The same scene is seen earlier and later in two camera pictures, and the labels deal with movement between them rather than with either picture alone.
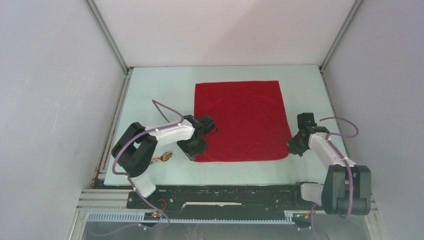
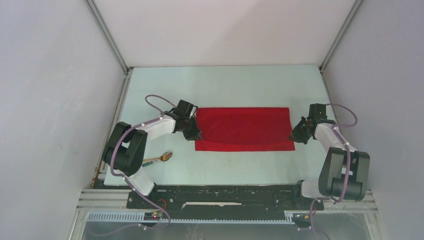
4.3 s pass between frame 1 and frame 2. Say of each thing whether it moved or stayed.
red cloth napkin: moved
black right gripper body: moved
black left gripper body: moved
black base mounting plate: stayed
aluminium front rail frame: stayed
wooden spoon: stayed
